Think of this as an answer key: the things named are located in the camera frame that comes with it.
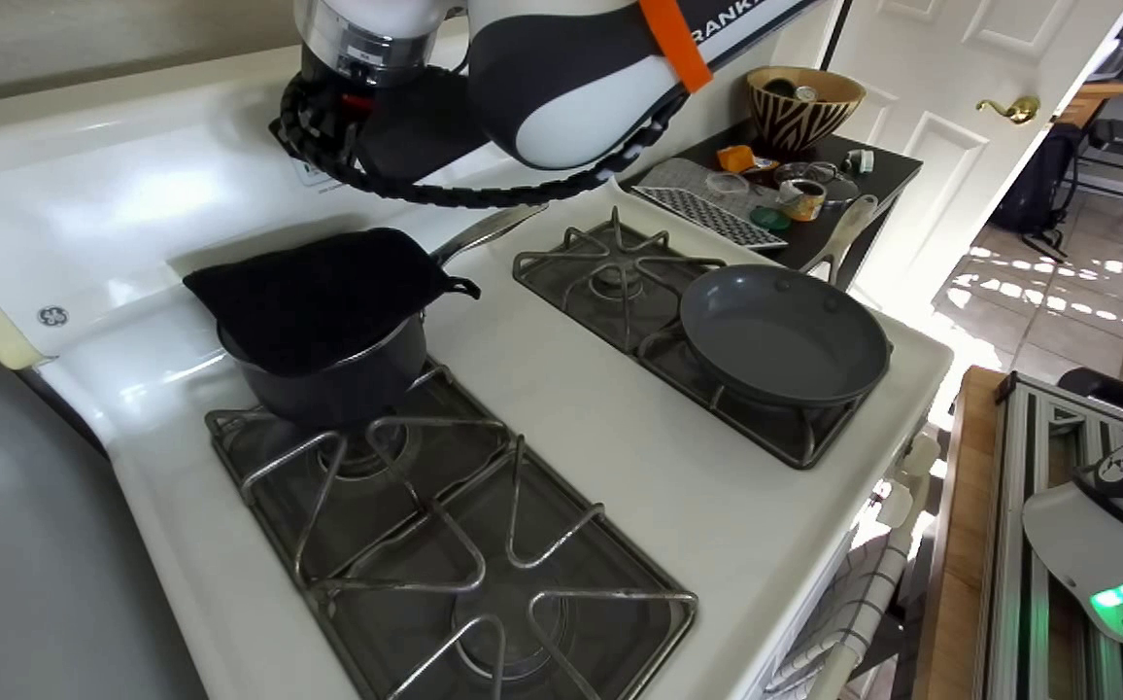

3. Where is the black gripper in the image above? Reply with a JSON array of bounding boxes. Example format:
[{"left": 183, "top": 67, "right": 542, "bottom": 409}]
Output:
[{"left": 353, "top": 72, "right": 502, "bottom": 186}]

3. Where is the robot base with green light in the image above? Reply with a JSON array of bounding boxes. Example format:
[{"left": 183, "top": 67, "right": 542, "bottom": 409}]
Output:
[{"left": 1017, "top": 413, "right": 1123, "bottom": 654}]

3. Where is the white gas stove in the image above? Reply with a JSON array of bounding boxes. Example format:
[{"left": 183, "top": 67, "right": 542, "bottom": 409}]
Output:
[{"left": 0, "top": 34, "right": 959, "bottom": 700}]

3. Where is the black cloth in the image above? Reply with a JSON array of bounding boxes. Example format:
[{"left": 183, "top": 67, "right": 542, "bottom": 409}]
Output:
[{"left": 178, "top": 226, "right": 482, "bottom": 380}]

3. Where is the small double burner grate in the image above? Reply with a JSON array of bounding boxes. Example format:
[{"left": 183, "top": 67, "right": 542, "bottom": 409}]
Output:
[{"left": 509, "top": 205, "right": 895, "bottom": 475}]

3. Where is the grid patterned mat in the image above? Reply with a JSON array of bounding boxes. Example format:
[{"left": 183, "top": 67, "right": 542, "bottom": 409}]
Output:
[{"left": 634, "top": 183, "right": 789, "bottom": 252}]

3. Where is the small orange object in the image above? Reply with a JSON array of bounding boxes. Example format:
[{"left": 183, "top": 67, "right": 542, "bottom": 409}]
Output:
[{"left": 713, "top": 139, "right": 770, "bottom": 178}]

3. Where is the zebra patterned bowl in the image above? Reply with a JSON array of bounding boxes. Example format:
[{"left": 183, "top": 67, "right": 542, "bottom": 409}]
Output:
[{"left": 730, "top": 61, "right": 870, "bottom": 165}]

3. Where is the small tan cup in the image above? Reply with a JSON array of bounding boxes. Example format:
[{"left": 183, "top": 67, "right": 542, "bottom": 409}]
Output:
[{"left": 787, "top": 174, "right": 835, "bottom": 226}]

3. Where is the grey frying pan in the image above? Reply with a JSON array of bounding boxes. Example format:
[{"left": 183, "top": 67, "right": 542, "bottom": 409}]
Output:
[{"left": 675, "top": 192, "right": 897, "bottom": 413}]

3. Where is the large double burner grate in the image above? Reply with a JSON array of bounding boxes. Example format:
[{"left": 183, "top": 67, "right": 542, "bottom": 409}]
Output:
[{"left": 202, "top": 366, "right": 705, "bottom": 700}]

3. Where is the white panel door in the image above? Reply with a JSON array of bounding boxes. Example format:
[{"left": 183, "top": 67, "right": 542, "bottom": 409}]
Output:
[{"left": 829, "top": 0, "right": 1123, "bottom": 344}]

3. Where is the checked kitchen towel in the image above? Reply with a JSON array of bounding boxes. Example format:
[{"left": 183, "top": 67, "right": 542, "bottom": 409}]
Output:
[{"left": 765, "top": 531, "right": 912, "bottom": 700}]

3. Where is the wooden table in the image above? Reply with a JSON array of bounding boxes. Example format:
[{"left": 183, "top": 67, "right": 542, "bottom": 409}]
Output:
[{"left": 1056, "top": 80, "right": 1123, "bottom": 134}]

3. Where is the wooden board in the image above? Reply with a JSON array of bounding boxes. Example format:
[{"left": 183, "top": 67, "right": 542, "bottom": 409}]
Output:
[{"left": 912, "top": 366, "right": 1017, "bottom": 700}]

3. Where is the metal slatted rack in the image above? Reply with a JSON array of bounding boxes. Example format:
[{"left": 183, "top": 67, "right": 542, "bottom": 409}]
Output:
[{"left": 985, "top": 375, "right": 1123, "bottom": 700}]

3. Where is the orange strap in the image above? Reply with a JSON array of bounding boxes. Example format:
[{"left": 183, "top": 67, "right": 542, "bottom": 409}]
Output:
[{"left": 634, "top": 0, "right": 719, "bottom": 96}]

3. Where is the dark saucepan with metal handle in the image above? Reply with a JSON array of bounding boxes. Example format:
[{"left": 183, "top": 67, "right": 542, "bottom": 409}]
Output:
[{"left": 215, "top": 198, "right": 551, "bottom": 432}]

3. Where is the brass door handle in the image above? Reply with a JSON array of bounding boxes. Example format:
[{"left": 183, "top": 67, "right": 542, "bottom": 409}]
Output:
[{"left": 971, "top": 89, "right": 1047, "bottom": 129}]

